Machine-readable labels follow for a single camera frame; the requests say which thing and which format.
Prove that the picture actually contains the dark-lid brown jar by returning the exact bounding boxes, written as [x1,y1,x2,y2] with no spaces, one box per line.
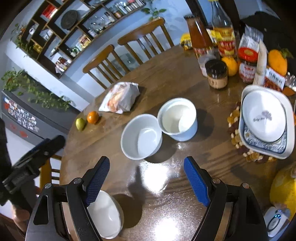
[205,59,228,89]

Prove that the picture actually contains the medium white bowl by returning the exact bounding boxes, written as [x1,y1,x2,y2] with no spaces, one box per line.
[120,113,163,160]

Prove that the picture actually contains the patterned square dish on trivet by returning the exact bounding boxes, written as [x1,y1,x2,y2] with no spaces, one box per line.
[238,85,295,159]

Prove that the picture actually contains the grey refrigerator with magnets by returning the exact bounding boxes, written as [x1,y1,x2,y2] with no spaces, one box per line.
[1,90,80,145]

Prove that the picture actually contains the large grey-white bowl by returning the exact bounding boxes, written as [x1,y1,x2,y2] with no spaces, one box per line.
[87,190,124,240]

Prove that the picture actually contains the yellow snack packet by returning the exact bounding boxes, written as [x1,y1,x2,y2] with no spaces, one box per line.
[180,32,193,51]

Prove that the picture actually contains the orange tangerine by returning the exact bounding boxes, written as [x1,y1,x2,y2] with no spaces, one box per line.
[87,111,100,125]

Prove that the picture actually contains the small white ramekin cup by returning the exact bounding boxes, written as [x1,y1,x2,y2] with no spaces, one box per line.
[157,98,198,142]

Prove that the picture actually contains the person's left hand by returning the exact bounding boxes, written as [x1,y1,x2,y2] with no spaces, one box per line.
[11,205,30,233]

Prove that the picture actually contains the beaded wooden trivet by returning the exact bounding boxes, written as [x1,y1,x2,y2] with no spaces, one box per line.
[227,101,277,164]

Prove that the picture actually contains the orange fruit by jars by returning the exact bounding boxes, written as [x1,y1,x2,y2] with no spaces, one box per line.
[267,49,287,76]

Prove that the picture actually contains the dark wall shelf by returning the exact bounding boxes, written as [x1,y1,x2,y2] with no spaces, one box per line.
[15,1,146,79]

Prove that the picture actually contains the red-lid chili jar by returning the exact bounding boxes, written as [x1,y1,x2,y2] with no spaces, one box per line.
[238,47,258,84]

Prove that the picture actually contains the yellow-cap oil bottle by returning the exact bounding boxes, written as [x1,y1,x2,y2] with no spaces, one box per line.
[209,1,237,58]

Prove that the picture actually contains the white snack bag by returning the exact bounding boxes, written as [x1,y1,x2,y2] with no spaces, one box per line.
[98,82,140,114]

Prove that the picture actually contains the white device with blue ring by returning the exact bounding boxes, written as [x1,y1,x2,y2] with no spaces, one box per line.
[263,206,290,240]

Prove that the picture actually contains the wooden chair back left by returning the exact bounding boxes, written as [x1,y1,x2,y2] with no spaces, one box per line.
[82,45,130,90]

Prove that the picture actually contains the white plate on trivet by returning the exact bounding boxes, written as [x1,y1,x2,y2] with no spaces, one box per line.
[242,90,287,143]

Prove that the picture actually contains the green pear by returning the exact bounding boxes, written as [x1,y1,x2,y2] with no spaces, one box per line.
[75,118,86,132]

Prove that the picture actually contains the hanging green vine plant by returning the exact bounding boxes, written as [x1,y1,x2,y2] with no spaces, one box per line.
[1,68,72,111]

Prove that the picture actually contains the wooden chair back right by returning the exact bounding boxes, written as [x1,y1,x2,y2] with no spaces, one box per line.
[117,17,175,65]

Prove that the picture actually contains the plant on right shelf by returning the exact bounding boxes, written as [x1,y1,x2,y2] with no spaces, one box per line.
[141,0,167,21]

